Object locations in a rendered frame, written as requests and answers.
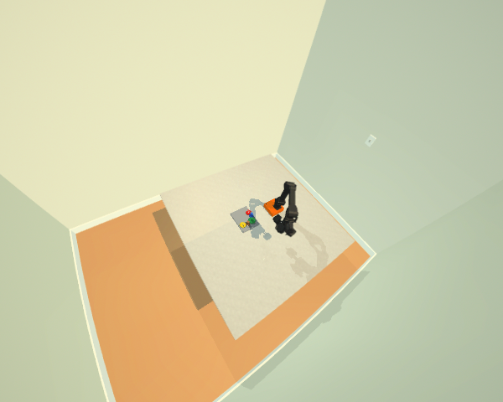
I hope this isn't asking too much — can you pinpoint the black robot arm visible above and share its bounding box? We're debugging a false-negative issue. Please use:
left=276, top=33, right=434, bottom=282
left=273, top=181, right=299, bottom=234

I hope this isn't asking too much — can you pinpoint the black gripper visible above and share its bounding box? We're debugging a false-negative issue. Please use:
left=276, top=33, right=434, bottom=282
left=272, top=214, right=297, bottom=238

